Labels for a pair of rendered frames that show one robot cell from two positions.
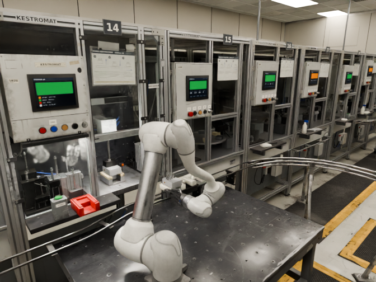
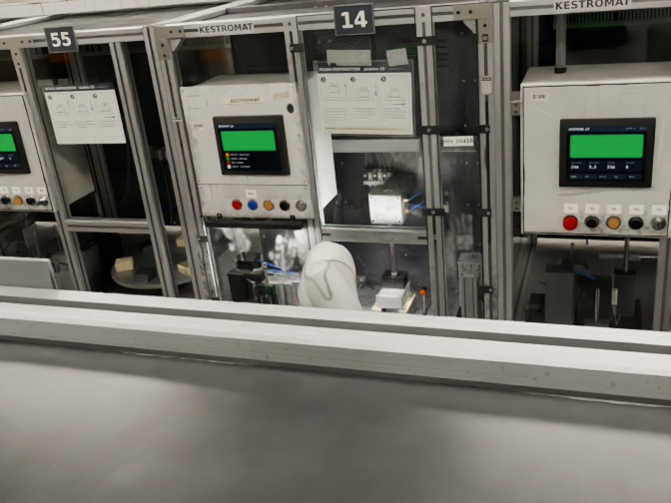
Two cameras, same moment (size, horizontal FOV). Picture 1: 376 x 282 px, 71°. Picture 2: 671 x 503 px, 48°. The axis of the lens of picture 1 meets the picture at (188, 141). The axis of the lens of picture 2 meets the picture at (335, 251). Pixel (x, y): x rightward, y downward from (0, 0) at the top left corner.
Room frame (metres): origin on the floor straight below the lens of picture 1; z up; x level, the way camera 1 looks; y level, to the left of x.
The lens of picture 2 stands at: (0.63, -1.50, 2.25)
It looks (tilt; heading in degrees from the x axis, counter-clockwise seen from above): 23 degrees down; 63
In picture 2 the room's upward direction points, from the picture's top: 6 degrees counter-clockwise
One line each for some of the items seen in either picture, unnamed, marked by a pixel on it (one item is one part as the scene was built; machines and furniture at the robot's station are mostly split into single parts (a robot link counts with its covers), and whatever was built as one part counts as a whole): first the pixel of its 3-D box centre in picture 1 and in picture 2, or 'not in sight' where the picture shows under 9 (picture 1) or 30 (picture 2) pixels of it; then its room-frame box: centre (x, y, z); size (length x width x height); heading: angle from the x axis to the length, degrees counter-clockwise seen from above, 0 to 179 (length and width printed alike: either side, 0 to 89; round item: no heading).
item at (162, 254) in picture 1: (164, 252); not in sight; (1.16, 0.12, 0.85); 0.18 x 0.16 x 0.22; 62
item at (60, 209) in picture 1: (59, 206); not in sight; (1.42, 0.76, 0.97); 0.08 x 0.08 x 0.12; 41
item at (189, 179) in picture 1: (183, 185); not in sight; (1.99, 0.04, 0.84); 0.36 x 0.14 x 0.10; 131
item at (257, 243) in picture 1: (195, 238); not in sight; (1.55, -0.05, 0.66); 1.50 x 1.06 x 0.04; 131
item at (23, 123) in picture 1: (45, 96); (261, 144); (1.61, 0.85, 1.60); 0.42 x 0.29 x 0.46; 131
